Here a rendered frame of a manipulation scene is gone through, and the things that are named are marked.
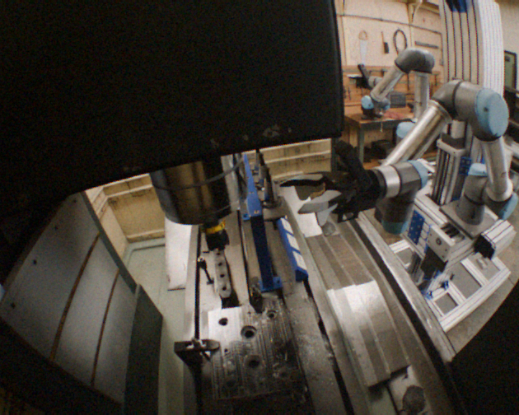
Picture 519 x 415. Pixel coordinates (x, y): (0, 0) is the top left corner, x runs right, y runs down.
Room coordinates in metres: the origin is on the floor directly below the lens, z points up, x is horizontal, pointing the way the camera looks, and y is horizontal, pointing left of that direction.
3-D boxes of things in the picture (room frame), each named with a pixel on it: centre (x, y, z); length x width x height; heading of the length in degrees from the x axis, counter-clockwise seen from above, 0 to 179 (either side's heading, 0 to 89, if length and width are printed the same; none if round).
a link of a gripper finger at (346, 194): (0.40, -0.15, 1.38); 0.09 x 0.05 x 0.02; 124
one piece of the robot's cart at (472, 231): (0.60, -0.90, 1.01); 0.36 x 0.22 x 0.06; 98
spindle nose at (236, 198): (0.39, 0.09, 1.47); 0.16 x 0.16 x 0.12
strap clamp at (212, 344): (0.33, 0.24, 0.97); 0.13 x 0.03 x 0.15; 93
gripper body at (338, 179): (0.44, -0.20, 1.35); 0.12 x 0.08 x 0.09; 99
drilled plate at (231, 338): (0.32, 0.08, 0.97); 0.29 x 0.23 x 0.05; 3
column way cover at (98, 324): (0.37, 0.54, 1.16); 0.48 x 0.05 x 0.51; 3
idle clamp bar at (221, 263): (0.65, 0.17, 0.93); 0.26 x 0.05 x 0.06; 8
